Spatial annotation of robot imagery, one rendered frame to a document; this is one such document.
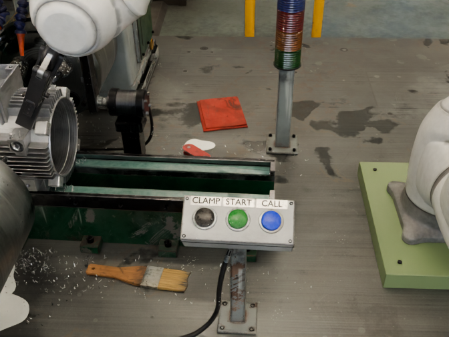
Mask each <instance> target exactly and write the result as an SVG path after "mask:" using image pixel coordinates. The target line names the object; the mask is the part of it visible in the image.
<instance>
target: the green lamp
mask: <svg viewBox="0 0 449 337"><path fill-rule="evenodd" d="M301 48H302V47H301ZM300 63H301V49H299V50H297V51H292V52H286V51H281V50H279V49H277V48H276V47H275V65H276V66H277V67H279V68H282V69H294V68H297V67H299V65H300Z"/></svg>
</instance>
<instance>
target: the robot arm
mask: <svg viewBox="0 0 449 337"><path fill-rule="evenodd" d="M149 2H150V0H29V12H30V16H31V21H32V24H33V25H34V26H35V27H36V29H37V31H38V33H39V35H40V36H41V38H42V39H43V40H44V42H45V43H44V44H42V45H41V47H40V49H39V52H38V54H39V57H38V59H37V61H36V64H35V65H34V66H33V68H32V75H31V79H30V81H29V85H28V87H27V91H26V92H24V93H23V94H22V95H21V96H22V97H23V103H22V106H21V109H20V111H19V113H18V116H17V119H16V121H15V123H16V124H18V125H20V126H22V127H24V128H26V129H28V130H31V129H32V127H33V125H34V124H35V121H36V119H37V116H38V114H39V111H40V110H41V107H42V105H43V102H44V100H45V98H47V99H48V98H49V96H50V94H49V93H47V89H49V88H50V87H51V83H52V81H53V78H54V76H55V74H56V72H57V70H58V68H59V67H60V66H61V64H62V62H63V60H64V58H65V57H66V56H70V57H82V56H86V55H90V54H93V53H95V52H97V51H99V50H101V49H102V48H103V47H105V46H106V45H108V44H109V43H110V42H111V40H112V39H113V38H115V37H116V36H118V35H119V34H120V33H121V32H122V31H123V30H124V29H125V28H127V26H129V25H130V24H132V23H133V22H135V20H137V19H138V18H140V17H141V16H143V15H145V14H146V12H147V9H148V5H149ZM44 97H45V98H44ZM387 192H388V193H389V194H390V195H391V197H392V199H393V201H394V205H395V208H396V211H397V214H398V218H399V220H400V224H401V227H402V240H403V242H405V243H407V244H409V245H415V244H419V243H446V244H447V246H448V248H449V97H447V98H445V99H443V100H441V101H439V102H438V103H437V104H436V105H435V106H434V107H433V108H432V109H431V111H429V113H427V115H426V117H425V118H424V119H423V121H422V123H421V125H420V127H419V130H418V133H417V135H416V139H415V141H414V145H413V148H412V153H411V156H410V161H409V166H408V174H407V180H406V183H403V182H399V181H391V182H389V183H388V186H387Z"/></svg>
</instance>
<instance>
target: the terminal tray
mask: <svg viewBox="0 0 449 337"><path fill-rule="evenodd" d="M0 79H1V80H0V123H1V125H4V123H8V118H9V114H8V111H7V108H9V103H10V100H12V96H14V95H13V94H15V92H17V90H18V89H19V88H24V86H23V80H22V77H21V72H20V69H19V65H18V64H0Z"/></svg>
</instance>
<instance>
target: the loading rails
mask: <svg viewBox="0 0 449 337"><path fill-rule="evenodd" d="M84 157H85V158H84ZM85 159H86V160H85ZM76 160H77V162H78V163H79V164H78V163H77V162H76V165H74V168H73V172H72V175H71V177H70V178H69V180H68V182H66V184H65V183H64V184H63V188H61V187H56V190H55V187H51V189H52V191H51V190H49V191H30V194H31V197H32V199H33V203H34V206H35V222H34V225H33V228H32V230H31V232H30V234H29V236H28V238H27V240H28V239H52V240H65V241H81V243H80V251H81V253H100V250H101V248H102V244H103V243H128V244H141V245H158V250H157V252H158V257H173V258H177V257H178V250H179V247H188V246H184V245H183V243H182V242H180V231H181V223H182V209H183V201H184V196H185V195H192V196H207V197H236V198H250V199H275V190H274V186H275V160H274V159H257V158H226V157H209V156H177V155H161V154H129V153H112V152H80V151H77V152H76ZM78 160H80V161H78ZM71 184H72V185H73V190H74V189H75V190H74V191H73V190H72V185H71ZM64 188H66V189H65V190H64V191H63V189H64ZM60 191H61V192H60ZM72 191H73V192H72ZM26 243H27V241H26V242H25V244H26ZM24 247H25V245H24V246H23V248H24Z"/></svg>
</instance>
